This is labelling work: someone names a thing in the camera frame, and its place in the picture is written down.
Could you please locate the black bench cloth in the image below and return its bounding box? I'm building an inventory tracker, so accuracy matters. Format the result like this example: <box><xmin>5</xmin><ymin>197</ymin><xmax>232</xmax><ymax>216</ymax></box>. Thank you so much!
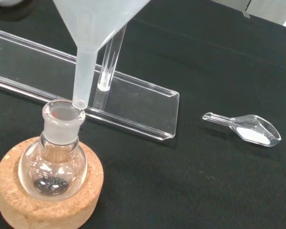
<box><xmin>0</xmin><ymin>0</ymin><xmax>286</xmax><ymax>229</ymax></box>

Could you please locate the clear acrylic funnel stand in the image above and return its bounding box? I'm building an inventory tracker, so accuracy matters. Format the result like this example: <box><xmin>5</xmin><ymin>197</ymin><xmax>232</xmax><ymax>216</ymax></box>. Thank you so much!
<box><xmin>0</xmin><ymin>23</ymin><xmax>181</xmax><ymax>141</ymax></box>

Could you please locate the cork ring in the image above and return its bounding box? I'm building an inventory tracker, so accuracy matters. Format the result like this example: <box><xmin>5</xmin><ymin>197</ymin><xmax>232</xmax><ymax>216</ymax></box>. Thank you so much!
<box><xmin>0</xmin><ymin>135</ymin><xmax>105</xmax><ymax>229</ymax></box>

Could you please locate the clear round-bottom flask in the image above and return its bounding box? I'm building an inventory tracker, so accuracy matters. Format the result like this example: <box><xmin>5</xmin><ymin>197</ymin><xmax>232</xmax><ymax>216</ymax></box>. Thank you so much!
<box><xmin>18</xmin><ymin>99</ymin><xmax>89</xmax><ymax>202</ymax></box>

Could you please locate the clear glass weighing funnel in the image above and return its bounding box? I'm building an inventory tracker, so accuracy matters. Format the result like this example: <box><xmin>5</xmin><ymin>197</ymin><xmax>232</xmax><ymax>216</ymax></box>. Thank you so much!
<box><xmin>202</xmin><ymin>112</ymin><xmax>282</xmax><ymax>148</ymax></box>

